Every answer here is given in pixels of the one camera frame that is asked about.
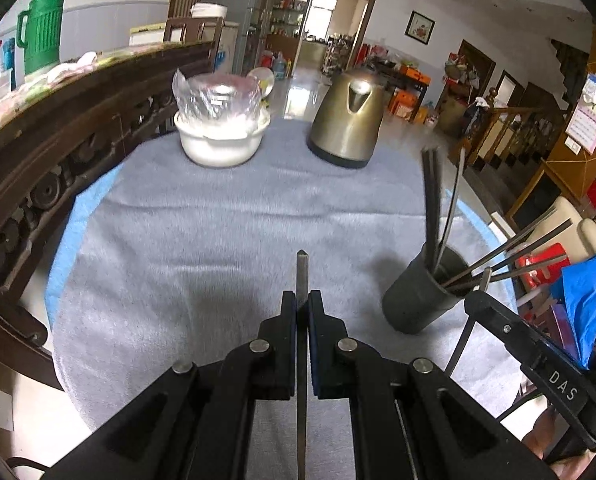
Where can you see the white chest freezer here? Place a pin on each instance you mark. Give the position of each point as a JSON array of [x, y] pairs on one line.
[[228, 50]]

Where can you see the grey table cloth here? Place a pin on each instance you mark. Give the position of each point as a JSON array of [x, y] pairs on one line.
[[203, 235]]

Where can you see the white lidded container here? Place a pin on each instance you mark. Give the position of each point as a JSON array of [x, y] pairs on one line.
[[208, 11]]

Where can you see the dark side table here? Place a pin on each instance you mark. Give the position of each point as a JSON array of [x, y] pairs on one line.
[[402, 85]]

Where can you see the wall calendar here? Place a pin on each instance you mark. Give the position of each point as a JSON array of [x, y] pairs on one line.
[[590, 115]]

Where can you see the blue water jug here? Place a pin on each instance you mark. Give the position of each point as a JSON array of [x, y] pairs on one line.
[[282, 67]]

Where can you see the red plastic stool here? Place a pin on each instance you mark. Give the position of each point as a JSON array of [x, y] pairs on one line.
[[542, 272]]

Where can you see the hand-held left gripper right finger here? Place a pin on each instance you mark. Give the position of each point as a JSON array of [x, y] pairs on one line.
[[315, 350]]

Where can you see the metal chopstick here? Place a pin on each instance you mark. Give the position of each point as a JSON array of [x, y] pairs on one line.
[[302, 310], [527, 266], [427, 200], [461, 340], [436, 200], [530, 227], [527, 242]]

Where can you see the orange crate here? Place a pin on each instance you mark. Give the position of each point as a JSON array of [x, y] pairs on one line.
[[415, 76]]

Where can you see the green thermos flask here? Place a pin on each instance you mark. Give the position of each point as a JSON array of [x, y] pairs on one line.
[[43, 30]]

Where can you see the person's right hand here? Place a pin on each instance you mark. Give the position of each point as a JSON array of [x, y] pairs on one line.
[[547, 435]]

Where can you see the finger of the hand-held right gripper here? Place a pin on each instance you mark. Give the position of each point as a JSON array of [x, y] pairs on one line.
[[502, 327]]

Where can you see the blue plastic bag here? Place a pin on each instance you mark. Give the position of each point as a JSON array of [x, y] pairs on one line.
[[587, 300]]

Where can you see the white bowl with plastic wrap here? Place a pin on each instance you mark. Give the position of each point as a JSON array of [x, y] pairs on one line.
[[218, 135]]

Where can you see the blue table cloth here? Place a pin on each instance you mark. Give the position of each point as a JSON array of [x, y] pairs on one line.
[[73, 230]]

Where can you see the blue bottle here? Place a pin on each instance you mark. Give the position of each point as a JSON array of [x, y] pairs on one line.
[[9, 55]]

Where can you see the dark carved wooden table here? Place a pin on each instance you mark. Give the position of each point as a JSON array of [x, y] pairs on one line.
[[53, 160]]

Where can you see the glass display shelf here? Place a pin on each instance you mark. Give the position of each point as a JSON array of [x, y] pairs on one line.
[[290, 7]]

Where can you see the wooden chair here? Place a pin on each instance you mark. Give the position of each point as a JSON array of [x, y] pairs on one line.
[[193, 27]]

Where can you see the dark metal cup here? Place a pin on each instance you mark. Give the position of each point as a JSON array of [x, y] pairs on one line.
[[412, 300]]

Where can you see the framed wall picture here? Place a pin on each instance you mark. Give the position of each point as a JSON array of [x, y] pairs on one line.
[[420, 27]]

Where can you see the grey refrigerator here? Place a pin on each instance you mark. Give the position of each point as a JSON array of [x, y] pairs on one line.
[[243, 10]]

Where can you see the wooden stair railing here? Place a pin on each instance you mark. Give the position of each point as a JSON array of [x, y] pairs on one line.
[[512, 130]]

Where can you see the gold electric kettle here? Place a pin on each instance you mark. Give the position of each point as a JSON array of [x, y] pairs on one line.
[[345, 120]]

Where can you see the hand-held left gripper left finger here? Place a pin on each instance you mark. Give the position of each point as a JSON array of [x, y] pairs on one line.
[[289, 350]]

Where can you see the white plate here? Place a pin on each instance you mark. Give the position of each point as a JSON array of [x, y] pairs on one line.
[[261, 81]]

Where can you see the beige chair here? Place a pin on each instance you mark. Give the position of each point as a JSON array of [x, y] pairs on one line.
[[572, 215]]

